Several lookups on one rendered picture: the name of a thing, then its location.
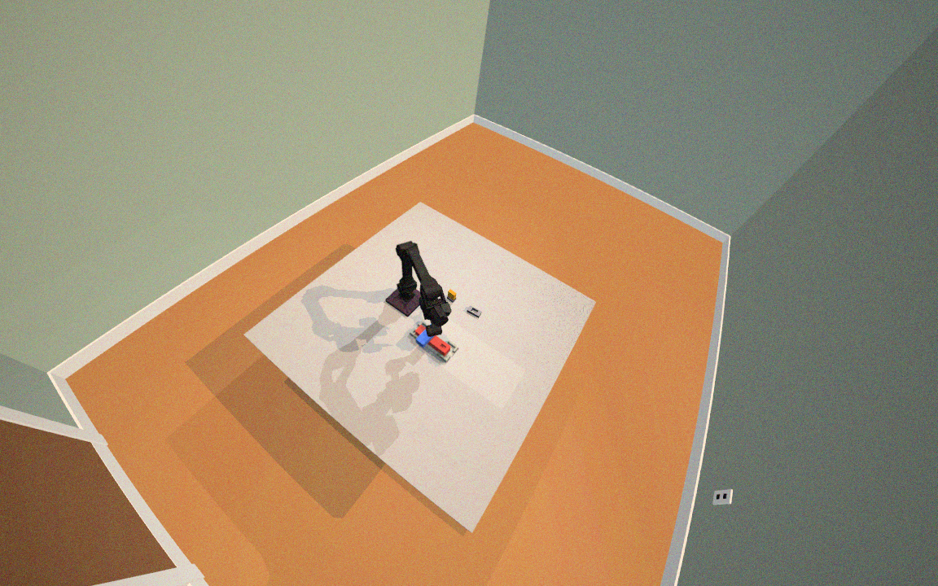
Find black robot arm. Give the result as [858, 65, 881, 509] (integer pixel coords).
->
[396, 241, 452, 327]

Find red bar with two rectangular sockets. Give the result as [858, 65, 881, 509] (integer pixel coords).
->
[415, 325, 451, 356]

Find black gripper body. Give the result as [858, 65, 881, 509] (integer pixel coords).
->
[419, 297, 442, 337]

